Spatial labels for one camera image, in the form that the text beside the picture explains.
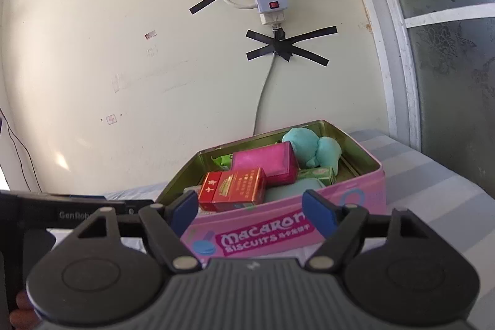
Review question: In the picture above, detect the person's left hand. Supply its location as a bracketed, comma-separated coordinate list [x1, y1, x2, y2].
[8, 290, 44, 324]

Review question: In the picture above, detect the small green box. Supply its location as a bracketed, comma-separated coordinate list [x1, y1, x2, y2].
[297, 166, 336, 186]

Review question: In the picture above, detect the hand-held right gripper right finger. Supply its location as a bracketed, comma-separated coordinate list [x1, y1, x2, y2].
[302, 189, 430, 272]

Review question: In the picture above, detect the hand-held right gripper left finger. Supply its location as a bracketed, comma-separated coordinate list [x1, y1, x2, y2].
[71, 190, 202, 271]

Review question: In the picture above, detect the white framed patterned window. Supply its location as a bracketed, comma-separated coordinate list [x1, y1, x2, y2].
[344, 0, 495, 199]

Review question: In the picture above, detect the green zipper pouch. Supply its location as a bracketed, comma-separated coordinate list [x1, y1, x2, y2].
[265, 178, 327, 204]

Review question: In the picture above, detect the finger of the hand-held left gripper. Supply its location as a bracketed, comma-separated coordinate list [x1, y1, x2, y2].
[126, 199, 155, 215]

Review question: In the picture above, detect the grey power strip cable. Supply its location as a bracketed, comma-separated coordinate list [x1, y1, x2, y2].
[253, 52, 277, 135]

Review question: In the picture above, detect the teal plush toy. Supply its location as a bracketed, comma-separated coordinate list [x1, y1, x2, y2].
[282, 128, 343, 169]

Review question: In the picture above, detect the pink biscuit tin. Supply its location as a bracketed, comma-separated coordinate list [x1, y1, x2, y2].
[156, 119, 387, 265]

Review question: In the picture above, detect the thin black wall cable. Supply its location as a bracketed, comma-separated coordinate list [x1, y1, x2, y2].
[0, 108, 39, 193]

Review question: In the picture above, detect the pink packet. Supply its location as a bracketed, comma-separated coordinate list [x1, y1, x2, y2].
[231, 140, 298, 187]

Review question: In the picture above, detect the red box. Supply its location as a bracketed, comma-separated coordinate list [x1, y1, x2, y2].
[198, 167, 267, 212]

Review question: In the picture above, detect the striped blue bedsheet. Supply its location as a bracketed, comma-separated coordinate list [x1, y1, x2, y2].
[48, 128, 495, 300]

